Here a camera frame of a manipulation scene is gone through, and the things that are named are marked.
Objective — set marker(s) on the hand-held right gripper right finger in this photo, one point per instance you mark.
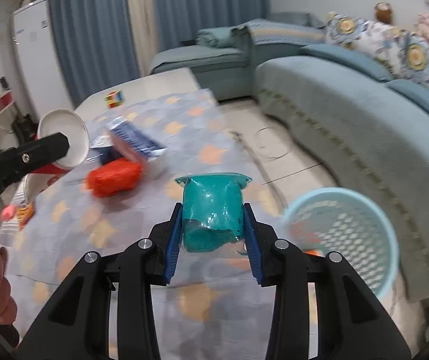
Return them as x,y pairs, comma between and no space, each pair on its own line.
252,240

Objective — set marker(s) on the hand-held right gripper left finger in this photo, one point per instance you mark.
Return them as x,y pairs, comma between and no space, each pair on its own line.
173,240

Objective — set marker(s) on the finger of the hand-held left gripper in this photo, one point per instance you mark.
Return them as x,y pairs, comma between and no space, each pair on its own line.
30,155

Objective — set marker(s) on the small pink item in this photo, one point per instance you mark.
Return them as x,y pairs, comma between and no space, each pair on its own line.
7,213

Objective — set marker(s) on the teal plastic packet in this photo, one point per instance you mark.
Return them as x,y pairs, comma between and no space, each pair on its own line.
212,210

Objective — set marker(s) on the white red paper cup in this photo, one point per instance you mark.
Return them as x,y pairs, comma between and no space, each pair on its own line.
75,127

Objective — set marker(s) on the clear plastic wrapper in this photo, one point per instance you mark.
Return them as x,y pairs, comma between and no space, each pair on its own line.
100,144

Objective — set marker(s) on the orange-red packet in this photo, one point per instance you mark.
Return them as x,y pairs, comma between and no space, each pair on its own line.
115,176

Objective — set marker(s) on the light blue mesh basket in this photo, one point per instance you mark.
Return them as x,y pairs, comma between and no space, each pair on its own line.
349,225

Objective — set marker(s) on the blue white packet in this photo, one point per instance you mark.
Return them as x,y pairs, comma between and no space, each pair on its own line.
135,142

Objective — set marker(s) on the scale-pattern tablecloth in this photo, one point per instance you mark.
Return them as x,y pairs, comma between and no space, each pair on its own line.
124,232

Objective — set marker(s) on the white refrigerator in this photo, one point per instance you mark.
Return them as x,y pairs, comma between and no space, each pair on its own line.
38,56

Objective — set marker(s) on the colourful puzzle cube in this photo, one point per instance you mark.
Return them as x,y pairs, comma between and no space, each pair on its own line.
114,98

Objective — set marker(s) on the teal sofa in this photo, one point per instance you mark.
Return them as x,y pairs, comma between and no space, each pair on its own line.
330,120

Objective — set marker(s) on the beige curtain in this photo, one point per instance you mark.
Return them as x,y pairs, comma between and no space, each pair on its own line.
141,15

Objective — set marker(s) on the plain blue cushion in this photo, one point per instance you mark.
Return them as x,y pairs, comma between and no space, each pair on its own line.
424,97
345,62

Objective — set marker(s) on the folded teal blanket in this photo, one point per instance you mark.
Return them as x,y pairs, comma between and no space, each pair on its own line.
214,36

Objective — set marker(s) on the teal striped armrest cover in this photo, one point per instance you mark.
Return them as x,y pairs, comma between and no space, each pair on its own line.
281,32

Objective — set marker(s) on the floral cushion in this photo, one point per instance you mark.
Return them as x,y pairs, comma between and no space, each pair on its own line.
351,30
413,56

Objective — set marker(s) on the brown monkey plush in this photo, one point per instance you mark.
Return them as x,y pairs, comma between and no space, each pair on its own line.
383,12

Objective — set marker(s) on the pink pig plush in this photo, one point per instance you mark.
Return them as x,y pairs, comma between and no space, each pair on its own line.
426,24

